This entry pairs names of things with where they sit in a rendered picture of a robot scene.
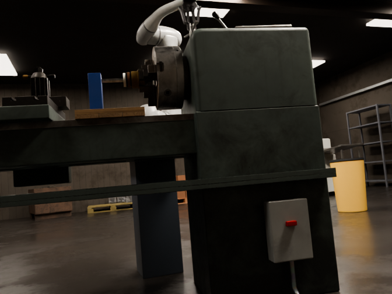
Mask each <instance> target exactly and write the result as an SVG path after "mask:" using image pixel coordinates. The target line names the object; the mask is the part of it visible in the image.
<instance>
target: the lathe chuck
mask: <svg viewBox="0 0 392 294"><path fill-rule="evenodd" d="M152 60H153V65H156V64H159V63H160V62H161V63H163V70H164V71H163V72H160V71H157V75H156V80H153V85H156V109H157V110H174V109H175V108H176V104H177V69H176V59H175V54H174V50H173V47H172V46H159V47H153V50H152ZM166 89H169V90H171V94H170V95H168V96H166V95H165V93H164V92H165V90H166Z"/></svg>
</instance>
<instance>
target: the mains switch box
mask: <svg viewBox="0 0 392 294"><path fill-rule="evenodd" d="M263 206H264V218H265V229H266V235H267V247H268V258H269V260H270V261H272V262H274V263H282V262H289V269H290V280H291V286H292V290H293V292H294V294H300V293H299V291H298V289H297V287H296V277H295V266H294V261H296V260H304V259H310V258H313V249H312V238H311V233H310V222H309V212H308V206H307V198H289V199H278V200H271V201H264V202H263Z"/></svg>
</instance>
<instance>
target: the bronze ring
mask: <svg viewBox="0 0 392 294"><path fill-rule="evenodd" d="M125 78H126V87H127V88H130V87H132V88H138V89H139V86H145V81H139V72H138V70H137V71H131V73H129V72H126V73H125Z"/></svg>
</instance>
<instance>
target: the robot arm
mask: <svg viewBox="0 0 392 294"><path fill-rule="evenodd" d="M196 1H197V0H175V1H173V2H171V3H168V4H166V5H163V6H162V7H160V8H159V9H157V10H156V11H154V12H153V13H152V14H151V15H150V16H149V17H148V18H147V19H146V20H145V21H144V22H143V23H142V24H141V25H140V27H139V29H138V31H137V33H136V41H137V43H138V44H140V45H142V46H145V45H147V44H150V45H155V46H157V47H159V46H180V44H181V41H182V37H181V34H180V33H179V32H178V31H177V30H175V29H172V28H170V27H166V26H160V23H161V21H162V19H163V18H164V17H165V16H167V15H169V14H171V13H173V12H175V11H177V10H179V11H180V13H181V17H182V20H183V23H184V25H187V30H188V31H189V32H190V36H191V34H192V32H191V27H190V26H191V23H190V16H189V12H191V14H192V22H193V24H192V25H194V23H195V21H196V20H195V13H194V10H195V9H196V8H197V10H198V11H197V24H198V23H199V19H200V10H201V6H198V5H197V3H196ZM183 8H184V9H185V11H186V15H187V21H186V19H185V16H184V12H183ZM141 107H145V116H159V115H171V114H181V109H178V110H162V111H159V110H157V109H156V106H153V107H149V106H148V104H145V105H142V106H141Z"/></svg>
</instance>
